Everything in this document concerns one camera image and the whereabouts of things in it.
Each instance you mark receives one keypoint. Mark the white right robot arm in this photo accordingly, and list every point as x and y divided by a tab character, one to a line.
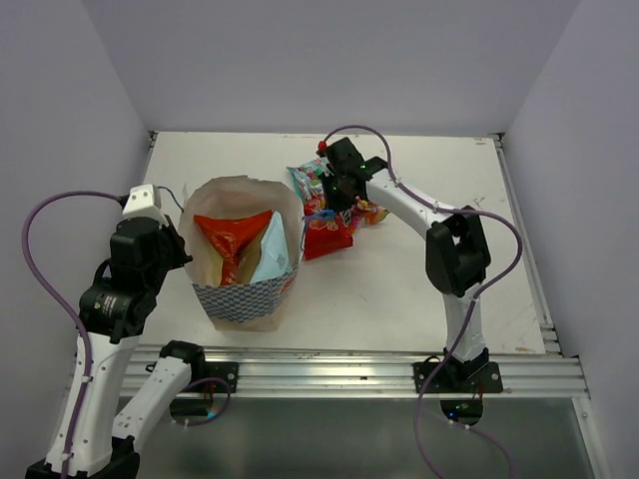
456	258

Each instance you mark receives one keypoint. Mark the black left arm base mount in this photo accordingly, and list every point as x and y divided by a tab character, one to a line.
207	398

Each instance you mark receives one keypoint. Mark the white paper bag blue handles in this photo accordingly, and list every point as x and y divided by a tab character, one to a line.
252	306

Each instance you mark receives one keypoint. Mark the aluminium front mounting rail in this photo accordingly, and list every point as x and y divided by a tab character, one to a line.
301	374

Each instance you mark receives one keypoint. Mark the aluminium table edge rail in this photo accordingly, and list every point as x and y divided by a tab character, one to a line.
547	328

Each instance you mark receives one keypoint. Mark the green candy packet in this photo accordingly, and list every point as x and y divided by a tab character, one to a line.
306	179

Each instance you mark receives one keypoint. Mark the red fruit candy packet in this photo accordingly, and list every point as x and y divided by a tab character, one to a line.
324	231

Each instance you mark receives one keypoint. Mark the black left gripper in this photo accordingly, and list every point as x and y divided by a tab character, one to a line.
171	234

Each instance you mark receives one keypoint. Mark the colourful twisted candy packet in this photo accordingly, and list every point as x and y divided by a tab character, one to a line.
363	213

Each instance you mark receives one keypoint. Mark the blue cassava chips bag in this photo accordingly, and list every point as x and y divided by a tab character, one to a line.
275	260

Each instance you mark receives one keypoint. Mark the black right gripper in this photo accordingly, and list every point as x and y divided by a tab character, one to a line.
332	204

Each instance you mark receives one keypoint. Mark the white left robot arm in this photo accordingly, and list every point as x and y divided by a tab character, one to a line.
97	439

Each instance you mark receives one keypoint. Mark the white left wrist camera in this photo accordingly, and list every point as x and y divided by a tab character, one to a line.
144	202

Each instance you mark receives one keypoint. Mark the red chips bag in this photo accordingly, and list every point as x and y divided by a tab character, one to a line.
236	246

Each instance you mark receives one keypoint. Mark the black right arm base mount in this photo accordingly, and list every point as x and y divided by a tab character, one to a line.
472	379

